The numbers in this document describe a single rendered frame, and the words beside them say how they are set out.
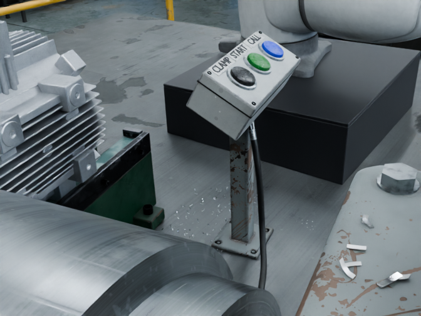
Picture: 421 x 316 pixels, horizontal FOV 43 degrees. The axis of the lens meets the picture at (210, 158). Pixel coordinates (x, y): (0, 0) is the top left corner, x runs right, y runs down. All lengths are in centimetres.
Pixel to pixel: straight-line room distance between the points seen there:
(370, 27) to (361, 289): 76
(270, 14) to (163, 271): 84
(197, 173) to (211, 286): 73
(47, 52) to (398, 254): 52
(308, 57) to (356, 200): 86
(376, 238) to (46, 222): 13
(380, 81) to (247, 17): 27
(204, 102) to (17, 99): 20
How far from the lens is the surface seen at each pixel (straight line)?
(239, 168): 69
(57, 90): 59
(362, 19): 91
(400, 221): 21
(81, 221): 22
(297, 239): 78
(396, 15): 89
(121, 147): 78
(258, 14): 103
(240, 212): 73
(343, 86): 99
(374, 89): 98
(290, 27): 101
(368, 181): 23
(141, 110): 119
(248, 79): 59
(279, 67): 66
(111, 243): 20
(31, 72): 62
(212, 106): 58
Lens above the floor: 128
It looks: 29 degrees down
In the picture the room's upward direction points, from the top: 2 degrees counter-clockwise
